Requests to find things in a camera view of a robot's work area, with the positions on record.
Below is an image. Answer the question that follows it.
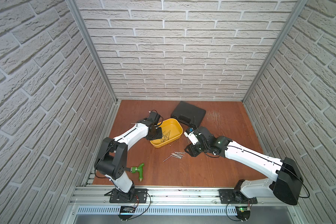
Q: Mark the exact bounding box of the steel nail bundle nail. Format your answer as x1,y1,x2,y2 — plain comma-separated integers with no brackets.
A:
170,152,185,159

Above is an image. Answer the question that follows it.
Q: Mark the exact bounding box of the left aluminium corner post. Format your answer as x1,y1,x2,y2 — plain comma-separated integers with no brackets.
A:
66,0,118,104

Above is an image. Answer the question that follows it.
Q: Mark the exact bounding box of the aluminium front rail frame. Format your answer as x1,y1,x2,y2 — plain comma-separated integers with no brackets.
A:
61,185,307,224

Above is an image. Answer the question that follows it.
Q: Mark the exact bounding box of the right aluminium corner post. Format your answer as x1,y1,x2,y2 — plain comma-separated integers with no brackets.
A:
241,0,308,104

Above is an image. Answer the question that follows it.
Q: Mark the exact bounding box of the controller board with cable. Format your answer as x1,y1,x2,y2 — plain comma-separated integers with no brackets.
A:
235,206,251,222
118,206,136,221

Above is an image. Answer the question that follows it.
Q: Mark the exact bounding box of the black plastic tool case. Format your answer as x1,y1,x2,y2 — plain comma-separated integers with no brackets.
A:
171,101,206,127

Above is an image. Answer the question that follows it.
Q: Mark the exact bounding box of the yellow plastic storage box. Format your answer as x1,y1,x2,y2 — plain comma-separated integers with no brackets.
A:
150,118,183,148

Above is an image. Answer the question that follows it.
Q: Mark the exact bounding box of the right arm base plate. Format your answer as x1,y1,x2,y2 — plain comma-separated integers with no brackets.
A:
218,189,258,204

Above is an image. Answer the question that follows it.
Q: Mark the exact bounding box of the left controller board with cable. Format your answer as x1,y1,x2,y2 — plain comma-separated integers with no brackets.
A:
118,206,136,221

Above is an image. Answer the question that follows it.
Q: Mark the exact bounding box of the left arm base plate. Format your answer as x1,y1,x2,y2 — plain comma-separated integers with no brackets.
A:
105,188,148,203

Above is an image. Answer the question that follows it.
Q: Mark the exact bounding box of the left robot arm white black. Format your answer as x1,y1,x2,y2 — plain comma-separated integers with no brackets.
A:
94,110,163,194

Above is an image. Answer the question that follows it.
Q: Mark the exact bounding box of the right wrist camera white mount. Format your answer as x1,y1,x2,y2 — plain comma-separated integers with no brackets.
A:
184,127,199,145

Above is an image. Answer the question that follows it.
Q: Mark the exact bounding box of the aluminium corner post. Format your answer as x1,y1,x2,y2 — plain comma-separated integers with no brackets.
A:
66,0,118,104
241,0,308,104

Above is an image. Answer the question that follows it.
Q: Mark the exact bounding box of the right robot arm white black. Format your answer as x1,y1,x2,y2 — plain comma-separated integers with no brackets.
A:
184,127,305,205

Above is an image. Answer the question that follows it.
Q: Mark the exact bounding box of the right controller board with cable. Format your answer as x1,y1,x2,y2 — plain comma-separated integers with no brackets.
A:
235,206,251,222

